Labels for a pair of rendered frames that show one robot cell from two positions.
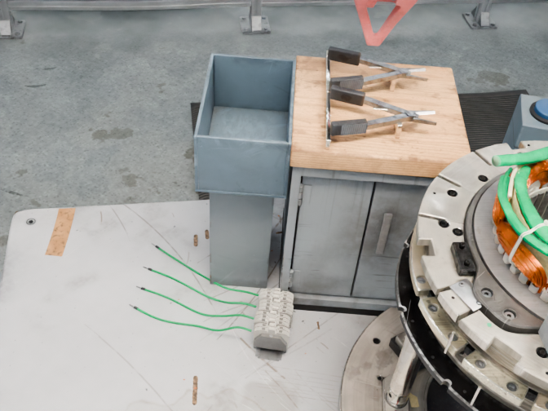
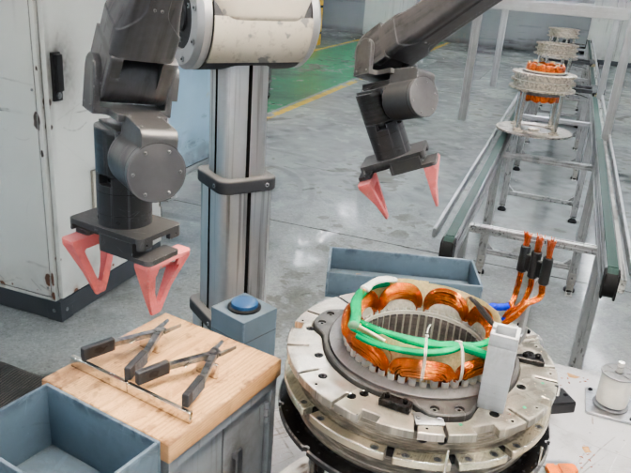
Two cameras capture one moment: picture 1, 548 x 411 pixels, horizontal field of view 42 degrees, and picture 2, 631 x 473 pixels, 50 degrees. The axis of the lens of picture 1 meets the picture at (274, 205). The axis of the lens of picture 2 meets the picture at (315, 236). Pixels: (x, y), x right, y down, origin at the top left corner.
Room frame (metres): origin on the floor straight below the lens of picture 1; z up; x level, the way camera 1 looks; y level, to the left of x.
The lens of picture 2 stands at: (0.21, 0.39, 1.51)
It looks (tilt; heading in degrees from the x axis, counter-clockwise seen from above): 22 degrees down; 300
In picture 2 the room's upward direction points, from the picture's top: 4 degrees clockwise
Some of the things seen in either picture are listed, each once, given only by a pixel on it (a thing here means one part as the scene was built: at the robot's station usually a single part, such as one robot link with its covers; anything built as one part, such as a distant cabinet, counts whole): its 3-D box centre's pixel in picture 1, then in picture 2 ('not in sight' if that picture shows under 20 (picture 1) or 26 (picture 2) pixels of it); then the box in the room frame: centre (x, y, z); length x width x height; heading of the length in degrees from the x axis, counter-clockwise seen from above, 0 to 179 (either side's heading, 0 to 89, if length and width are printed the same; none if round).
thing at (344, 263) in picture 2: not in sight; (392, 340); (0.60, -0.57, 0.92); 0.25 x 0.11 x 0.28; 28
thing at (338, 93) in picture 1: (347, 95); (152, 372); (0.67, -0.07, 1.09); 0.04 x 0.01 x 0.02; 75
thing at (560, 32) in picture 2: not in sight; (561, 43); (1.85, -7.35, 0.94); 0.39 x 0.39 x 0.30
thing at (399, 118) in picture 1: (389, 121); (207, 366); (0.63, -0.12, 1.09); 0.06 x 0.01 x 0.01; 115
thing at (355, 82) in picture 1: (346, 83); (135, 364); (0.69, -0.07, 1.09); 0.04 x 0.01 x 0.02; 107
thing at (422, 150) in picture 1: (376, 113); (167, 376); (0.69, -0.11, 1.05); 0.20 x 0.19 x 0.02; 90
